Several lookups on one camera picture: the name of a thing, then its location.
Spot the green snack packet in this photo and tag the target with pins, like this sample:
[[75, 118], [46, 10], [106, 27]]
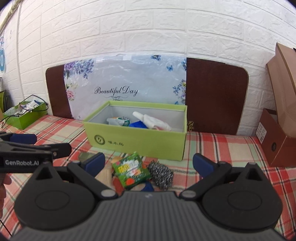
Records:
[[131, 170]]

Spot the dark brown wooden headboard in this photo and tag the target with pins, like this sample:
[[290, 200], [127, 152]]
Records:
[[215, 95]]

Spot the blue tape roll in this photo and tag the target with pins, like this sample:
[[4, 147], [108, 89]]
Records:
[[145, 187]]

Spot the floral plastic bag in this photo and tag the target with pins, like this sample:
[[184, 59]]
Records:
[[89, 83]]

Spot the red plaid bed sheet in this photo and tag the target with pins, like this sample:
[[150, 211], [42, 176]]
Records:
[[237, 150]]

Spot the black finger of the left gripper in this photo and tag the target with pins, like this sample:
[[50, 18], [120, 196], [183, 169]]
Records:
[[58, 150]]

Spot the white cloth in box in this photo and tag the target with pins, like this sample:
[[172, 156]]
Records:
[[151, 122]]

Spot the tan cardboard box lid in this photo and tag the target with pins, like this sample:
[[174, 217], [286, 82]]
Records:
[[281, 71]]

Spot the small green box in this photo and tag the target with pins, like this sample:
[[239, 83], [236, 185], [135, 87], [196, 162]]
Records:
[[24, 114]]

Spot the person's left hand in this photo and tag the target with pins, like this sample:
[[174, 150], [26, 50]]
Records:
[[6, 181]]

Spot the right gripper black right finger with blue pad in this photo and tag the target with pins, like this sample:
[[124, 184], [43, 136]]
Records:
[[212, 174]]

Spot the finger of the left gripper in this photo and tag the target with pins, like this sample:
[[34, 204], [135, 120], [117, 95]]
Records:
[[18, 138]]

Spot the tan paper box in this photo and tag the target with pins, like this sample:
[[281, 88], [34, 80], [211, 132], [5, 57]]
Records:
[[105, 176]]

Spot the large green storage box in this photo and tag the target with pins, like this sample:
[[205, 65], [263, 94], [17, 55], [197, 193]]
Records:
[[159, 144]]

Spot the steel wool scrubber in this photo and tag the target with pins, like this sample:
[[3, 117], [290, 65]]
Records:
[[161, 175]]

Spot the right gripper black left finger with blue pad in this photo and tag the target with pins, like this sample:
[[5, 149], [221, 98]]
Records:
[[84, 174]]

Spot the brown cardboard shoe box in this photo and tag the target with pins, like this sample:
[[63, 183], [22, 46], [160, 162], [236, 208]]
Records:
[[279, 149]]

